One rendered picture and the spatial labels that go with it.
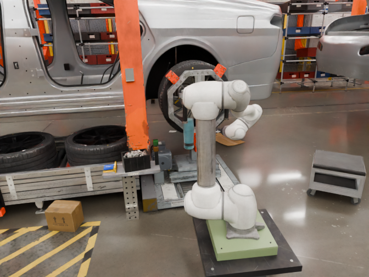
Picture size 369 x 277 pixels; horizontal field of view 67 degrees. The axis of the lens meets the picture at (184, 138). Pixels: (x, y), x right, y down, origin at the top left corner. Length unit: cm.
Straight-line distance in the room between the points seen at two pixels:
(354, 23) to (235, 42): 327
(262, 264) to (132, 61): 155
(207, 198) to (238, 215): 19
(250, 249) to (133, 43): 154
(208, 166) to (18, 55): 197
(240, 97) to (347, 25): 449
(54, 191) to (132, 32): 144
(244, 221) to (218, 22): 183
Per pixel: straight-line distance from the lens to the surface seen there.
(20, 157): 272
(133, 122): 224
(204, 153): 143
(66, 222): 241
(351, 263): 227
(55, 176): 258
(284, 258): 169
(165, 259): 206
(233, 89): 131
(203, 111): 135
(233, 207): 155
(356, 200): 285
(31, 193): 269
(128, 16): 214
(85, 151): 257
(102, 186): 256
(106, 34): 628
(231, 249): 161
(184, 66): 244
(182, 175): 267
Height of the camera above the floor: 143
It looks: 21 degrees down
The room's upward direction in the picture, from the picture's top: 1 degrees counter-clockwise
